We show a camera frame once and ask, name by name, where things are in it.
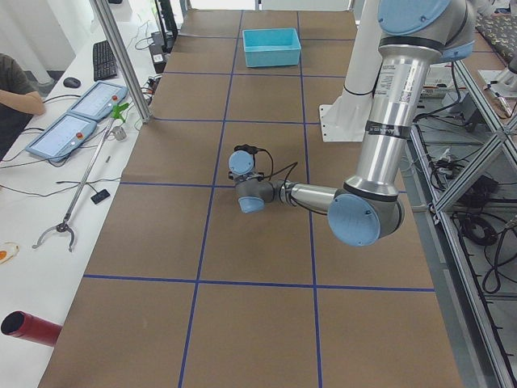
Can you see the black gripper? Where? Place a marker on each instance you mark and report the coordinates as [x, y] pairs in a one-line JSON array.
[[230, 175]]

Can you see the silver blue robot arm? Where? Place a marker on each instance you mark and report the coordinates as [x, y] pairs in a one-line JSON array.
[[414, 36]]

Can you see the fried egg toy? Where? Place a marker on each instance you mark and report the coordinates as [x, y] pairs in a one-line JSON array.
[[8, 250]]

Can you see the light blue plastic bin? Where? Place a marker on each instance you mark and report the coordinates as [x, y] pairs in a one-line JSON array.
[[271, 47]]

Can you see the small silver metal weight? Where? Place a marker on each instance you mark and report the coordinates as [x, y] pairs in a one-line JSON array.
[[119, 133]]

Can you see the long reacher grabber tool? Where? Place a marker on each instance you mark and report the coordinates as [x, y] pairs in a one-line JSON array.
[[64, 227]]

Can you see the small black phone device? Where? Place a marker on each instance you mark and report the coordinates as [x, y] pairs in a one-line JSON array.
[[100, 196]]

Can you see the far teach pendant tablet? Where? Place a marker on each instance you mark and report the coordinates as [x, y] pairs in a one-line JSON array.
[[98, 101]]

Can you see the teach pendant tablet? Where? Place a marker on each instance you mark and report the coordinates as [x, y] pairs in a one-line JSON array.
[[98, 101], [62, 137]]

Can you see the black keyboard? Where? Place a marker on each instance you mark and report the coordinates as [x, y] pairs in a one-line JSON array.
[[104, 61]]

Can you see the black computer mouse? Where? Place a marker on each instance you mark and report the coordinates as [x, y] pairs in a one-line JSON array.
[[71, 82]]

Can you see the near teach pendant tablet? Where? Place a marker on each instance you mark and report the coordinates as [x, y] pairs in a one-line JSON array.
[[62, 137]]

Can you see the seated person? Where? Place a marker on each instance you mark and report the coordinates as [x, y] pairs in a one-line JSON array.
[[19, 102]]

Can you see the red cylinder tube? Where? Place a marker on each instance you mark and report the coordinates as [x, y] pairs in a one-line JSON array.
[[28, 327]]

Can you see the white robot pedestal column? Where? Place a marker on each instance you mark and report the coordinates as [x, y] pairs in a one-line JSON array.
[[345, 119]]

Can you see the aluminium frame post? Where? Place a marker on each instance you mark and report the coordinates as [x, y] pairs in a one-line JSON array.
[[112, 33]]

